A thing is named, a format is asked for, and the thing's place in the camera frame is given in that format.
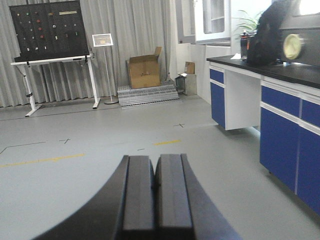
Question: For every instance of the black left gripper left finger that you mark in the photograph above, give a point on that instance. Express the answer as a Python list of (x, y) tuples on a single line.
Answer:
[(123, 209)]

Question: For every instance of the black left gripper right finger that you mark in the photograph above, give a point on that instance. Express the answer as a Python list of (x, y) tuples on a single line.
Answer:
[(184, 211)]

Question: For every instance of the white glass door cabinet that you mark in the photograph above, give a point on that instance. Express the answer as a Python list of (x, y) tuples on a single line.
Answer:
[(203, 22)]

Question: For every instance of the small metal box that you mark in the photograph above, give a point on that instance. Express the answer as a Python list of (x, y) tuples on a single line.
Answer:
[(186, 84)]

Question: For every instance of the small brown cardboard box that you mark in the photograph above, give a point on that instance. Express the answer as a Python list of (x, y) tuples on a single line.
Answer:
[(189, 67)]

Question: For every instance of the blue white lab bench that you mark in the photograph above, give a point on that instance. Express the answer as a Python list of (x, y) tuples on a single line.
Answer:
[(284, 102)]

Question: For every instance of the sign on white stand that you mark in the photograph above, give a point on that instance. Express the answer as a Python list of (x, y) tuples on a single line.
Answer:
[(105, 40)]

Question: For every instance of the black bottle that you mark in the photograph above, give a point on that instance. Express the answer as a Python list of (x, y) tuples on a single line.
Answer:
[(243, 45)]

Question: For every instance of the black pegboard panel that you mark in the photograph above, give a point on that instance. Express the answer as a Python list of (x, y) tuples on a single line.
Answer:
[(49, 30)]

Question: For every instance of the green potted plant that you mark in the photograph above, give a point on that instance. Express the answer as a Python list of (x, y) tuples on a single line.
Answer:
[(247, 23)]

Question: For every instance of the white frame table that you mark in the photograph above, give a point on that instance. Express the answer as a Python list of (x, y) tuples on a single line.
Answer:
[(59, 75)]

